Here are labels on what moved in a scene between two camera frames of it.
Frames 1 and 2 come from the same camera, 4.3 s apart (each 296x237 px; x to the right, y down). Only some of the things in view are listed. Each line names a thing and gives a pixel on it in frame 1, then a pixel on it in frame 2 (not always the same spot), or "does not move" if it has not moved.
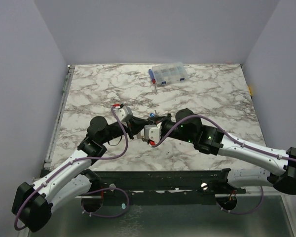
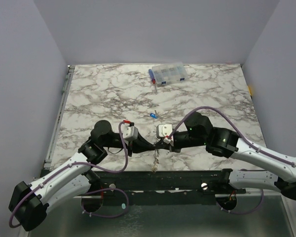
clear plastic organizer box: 169,73 does not move
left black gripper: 134,125 to 140,144
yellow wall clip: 249,90 does not move
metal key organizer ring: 140,135 to 156,160
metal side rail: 47,162 does not move
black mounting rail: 165,181 does not move
